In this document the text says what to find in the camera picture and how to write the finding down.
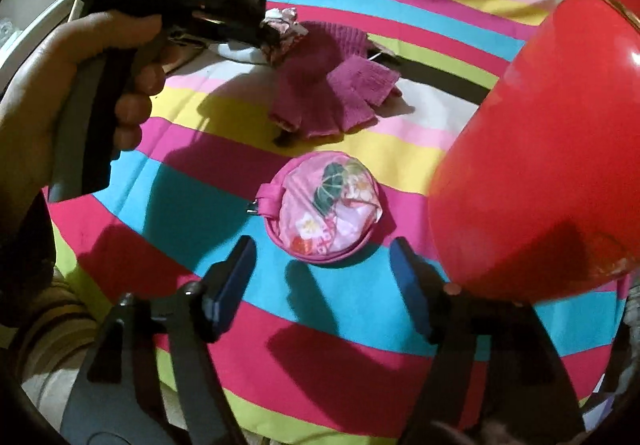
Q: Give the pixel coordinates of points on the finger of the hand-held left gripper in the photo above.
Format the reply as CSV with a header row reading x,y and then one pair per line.
x,y
260,36

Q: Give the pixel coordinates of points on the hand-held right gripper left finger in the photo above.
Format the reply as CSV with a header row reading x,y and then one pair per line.
x,y
235,285

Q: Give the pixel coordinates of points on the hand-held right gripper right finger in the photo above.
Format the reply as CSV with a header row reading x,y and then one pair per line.
x,y
407,275

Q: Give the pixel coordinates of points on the small floral frilled cloth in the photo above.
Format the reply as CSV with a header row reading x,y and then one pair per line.
x,y
285,32

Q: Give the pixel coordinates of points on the magenta knit glove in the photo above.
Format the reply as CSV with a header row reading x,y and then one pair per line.
x,y
310,90
360,85

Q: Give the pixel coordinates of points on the pink round floral pouch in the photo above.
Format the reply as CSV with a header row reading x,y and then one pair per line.
x,y
320,210

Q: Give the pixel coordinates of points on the person's left hand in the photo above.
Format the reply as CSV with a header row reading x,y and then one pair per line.
x,y
55,90

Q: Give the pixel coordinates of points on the multicolour striped tablecloth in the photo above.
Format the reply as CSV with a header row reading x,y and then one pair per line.
x,y
200,215

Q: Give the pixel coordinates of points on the red thermos jug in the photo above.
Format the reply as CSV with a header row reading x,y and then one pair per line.
x,y
530,150

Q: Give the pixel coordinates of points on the beige striped towel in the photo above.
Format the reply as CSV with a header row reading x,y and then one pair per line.
x,y
55,340

